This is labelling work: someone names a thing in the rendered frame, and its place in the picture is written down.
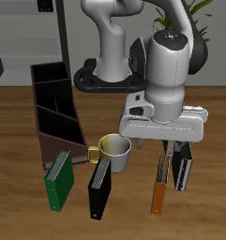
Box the yellow and white mug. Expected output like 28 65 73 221
87 133 132 174

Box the black book with white edge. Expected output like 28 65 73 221
171 142 194 192

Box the green pot plant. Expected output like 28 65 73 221
152 0 215 43

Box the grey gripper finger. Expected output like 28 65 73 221
133 138 144 149
165 140 175 158

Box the orange book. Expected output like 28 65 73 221
150 152 173 216

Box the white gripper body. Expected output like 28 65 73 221
118 105 209 143

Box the dark brown desk caddy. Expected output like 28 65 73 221
30 61 90 173

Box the green book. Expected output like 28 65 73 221
43 149 75 213

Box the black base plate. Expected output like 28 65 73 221
73 58 148 94

